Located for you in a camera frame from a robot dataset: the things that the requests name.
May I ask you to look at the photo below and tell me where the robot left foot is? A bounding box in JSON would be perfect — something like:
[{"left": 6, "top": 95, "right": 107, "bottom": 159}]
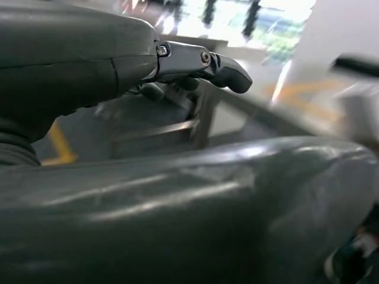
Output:
[{"left": 324, "top": 204, "right": 379, "bottom": 284}]

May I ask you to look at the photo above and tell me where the steel workbench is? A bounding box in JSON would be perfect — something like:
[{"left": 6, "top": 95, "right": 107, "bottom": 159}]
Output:
[{"left": 94, "top": 34, "right": 379, "bottom": 160}]

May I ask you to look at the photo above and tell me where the yellow tape strip outline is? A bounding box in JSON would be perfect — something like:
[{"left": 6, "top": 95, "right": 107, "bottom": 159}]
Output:
[{"left": 264, "top": 78, "right": 344, "bottom": 124}]

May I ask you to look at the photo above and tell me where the yellow floor tape outline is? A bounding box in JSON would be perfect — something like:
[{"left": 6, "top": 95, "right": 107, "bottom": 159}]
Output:
[{"left": 41, "top": 120, "right": 79, "bottom": 167}]

